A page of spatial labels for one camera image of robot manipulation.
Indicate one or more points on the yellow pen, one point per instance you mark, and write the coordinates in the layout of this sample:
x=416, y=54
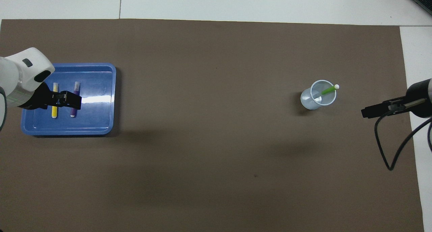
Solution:
x=55, y=88

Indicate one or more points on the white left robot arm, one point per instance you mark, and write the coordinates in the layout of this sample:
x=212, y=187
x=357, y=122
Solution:
x=20, y=73

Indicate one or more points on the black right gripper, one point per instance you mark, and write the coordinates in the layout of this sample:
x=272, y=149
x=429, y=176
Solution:
x=418, y=90

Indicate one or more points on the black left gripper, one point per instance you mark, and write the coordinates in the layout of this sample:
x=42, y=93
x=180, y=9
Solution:
x=40, y=98

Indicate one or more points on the translucent plastic cup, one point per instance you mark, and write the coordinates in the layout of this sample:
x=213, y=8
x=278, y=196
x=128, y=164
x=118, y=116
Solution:
x=312, y=102

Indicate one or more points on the blue plastic tray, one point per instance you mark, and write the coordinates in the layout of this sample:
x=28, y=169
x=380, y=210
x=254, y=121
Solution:
x=94, y=120

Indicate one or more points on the purple pen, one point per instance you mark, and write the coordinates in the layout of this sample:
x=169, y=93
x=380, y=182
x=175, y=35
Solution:
x=76, y=88

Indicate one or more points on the brown table mat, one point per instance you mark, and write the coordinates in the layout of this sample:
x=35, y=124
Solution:
x=216, y=140

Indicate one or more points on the green pen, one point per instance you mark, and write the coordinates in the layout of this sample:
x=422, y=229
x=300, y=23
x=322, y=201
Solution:
x=327, y=91

